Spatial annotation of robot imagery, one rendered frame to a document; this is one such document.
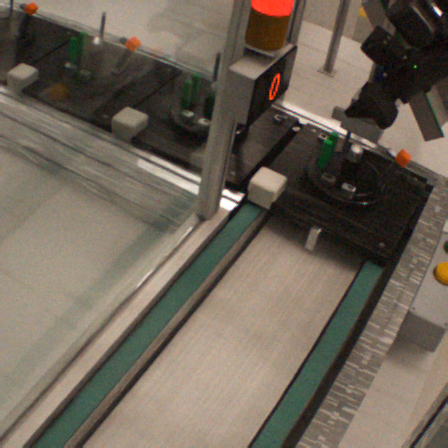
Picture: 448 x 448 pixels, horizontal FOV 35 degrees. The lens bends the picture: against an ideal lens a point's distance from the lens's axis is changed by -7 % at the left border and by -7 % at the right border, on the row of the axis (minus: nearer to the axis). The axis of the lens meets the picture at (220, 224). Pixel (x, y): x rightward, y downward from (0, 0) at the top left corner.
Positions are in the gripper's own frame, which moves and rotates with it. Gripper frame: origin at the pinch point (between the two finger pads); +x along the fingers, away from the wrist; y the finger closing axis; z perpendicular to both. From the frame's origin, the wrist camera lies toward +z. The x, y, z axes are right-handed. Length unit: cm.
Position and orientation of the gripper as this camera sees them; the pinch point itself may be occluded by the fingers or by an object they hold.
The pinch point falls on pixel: (367, 98)
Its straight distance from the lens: 110.6
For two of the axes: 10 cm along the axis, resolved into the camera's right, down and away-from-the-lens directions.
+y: -4.7, 5.5, -6.9
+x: -6.5, 3.2, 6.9
